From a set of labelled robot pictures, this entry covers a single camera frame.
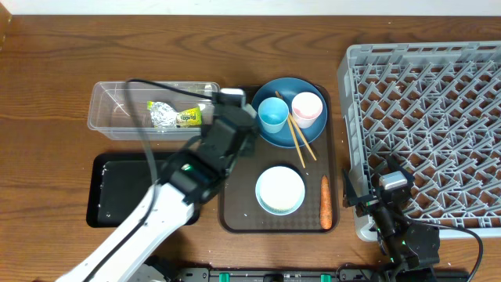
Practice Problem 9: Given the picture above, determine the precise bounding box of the orange carrot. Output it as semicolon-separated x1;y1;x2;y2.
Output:
319;175;333;230

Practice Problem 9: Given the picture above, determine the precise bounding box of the foil snack wrapper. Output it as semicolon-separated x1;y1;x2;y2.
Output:
147;101;202;128

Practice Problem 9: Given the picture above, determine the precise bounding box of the wooden chopstick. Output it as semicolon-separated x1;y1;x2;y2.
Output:
275;91;305;168
292;117;317;161

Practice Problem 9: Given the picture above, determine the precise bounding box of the light blue bowl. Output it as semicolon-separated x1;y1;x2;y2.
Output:
255;166;306;216

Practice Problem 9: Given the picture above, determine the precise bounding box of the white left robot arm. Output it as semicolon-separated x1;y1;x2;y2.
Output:
60;104;258;281

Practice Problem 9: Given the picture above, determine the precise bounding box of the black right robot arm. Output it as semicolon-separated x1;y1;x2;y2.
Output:
343;157;440;281

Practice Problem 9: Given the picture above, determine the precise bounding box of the grey dishwasher rack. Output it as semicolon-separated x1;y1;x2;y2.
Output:
337;42;500;239

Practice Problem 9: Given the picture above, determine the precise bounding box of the light blue cup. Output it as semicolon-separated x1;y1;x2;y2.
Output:
258;97;289;134

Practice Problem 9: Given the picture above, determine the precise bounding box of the clear plastic bin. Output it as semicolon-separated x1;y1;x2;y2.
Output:
88;81;220;141

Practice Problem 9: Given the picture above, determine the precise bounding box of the dark blue plate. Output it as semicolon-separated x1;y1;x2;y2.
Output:
251;78;328;149

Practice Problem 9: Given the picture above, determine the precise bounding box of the brown serving tray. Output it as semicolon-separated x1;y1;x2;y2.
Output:
218;84;340;234

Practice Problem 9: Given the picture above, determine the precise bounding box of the pink cup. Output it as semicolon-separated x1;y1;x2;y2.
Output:
291;92;323;128

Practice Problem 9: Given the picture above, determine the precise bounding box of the black tray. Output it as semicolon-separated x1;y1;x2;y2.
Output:
85;150;203;228

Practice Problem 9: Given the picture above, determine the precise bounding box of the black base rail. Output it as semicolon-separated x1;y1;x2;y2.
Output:
132;256;470;282

